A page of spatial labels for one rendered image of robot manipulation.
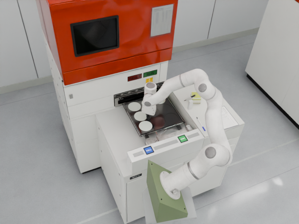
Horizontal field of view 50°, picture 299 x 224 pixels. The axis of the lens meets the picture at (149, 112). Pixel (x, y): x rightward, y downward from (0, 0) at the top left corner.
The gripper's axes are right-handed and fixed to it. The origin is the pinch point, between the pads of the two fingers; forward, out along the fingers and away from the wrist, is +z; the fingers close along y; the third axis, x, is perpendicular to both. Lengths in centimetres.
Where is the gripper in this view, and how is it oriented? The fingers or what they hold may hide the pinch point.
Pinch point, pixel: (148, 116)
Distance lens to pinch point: 241.7
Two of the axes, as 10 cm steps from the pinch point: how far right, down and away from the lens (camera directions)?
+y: 9.4, 2.8, -2.0
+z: -0.5, 6.9, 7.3
